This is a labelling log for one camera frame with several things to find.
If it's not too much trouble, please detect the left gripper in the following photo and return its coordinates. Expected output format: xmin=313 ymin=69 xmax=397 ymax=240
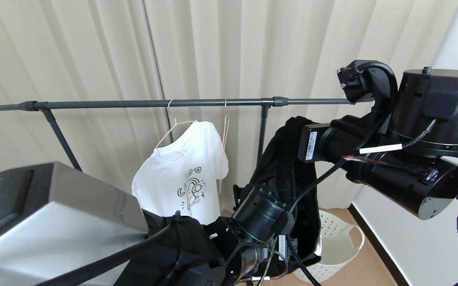
xmin=229 ymin=236 xmax=291 ymax=280

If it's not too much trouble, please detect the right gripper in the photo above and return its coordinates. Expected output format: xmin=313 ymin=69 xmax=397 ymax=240
xmin=297 ymin=115 xmax=458 ymax=221

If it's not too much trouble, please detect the black garment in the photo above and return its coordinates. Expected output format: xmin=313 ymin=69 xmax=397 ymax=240
xmin=249 ymin=116 xmax=323 ymax=274

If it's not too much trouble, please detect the pink clothes hanger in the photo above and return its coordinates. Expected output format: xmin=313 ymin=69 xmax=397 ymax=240
xmin=155 ymin=99 xmax=198 ymax=149
xmin=218 ymin=99 xmax=230 ymax=195

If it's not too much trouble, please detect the white printed t-shirt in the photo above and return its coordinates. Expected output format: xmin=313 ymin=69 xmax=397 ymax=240
xmin=132 ymin=121 xmax=229 ymax=225

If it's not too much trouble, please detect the white laundry basket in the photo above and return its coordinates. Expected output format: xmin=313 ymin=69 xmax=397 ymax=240
xmin=293 ymin=210 xmax=365 ymax=283

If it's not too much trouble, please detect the black clothes rack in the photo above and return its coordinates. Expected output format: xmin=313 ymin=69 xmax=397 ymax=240
xmin=0 ymin=97 xmax=373 ymax=175

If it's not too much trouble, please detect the beige curtain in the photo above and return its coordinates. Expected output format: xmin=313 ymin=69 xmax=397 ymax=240
xmin=0 ymin=0 xmax=458 ymax=213

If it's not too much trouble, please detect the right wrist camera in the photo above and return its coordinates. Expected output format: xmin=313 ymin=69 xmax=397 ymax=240
xmin=336 ymin=60 xmax=398 ymax=116

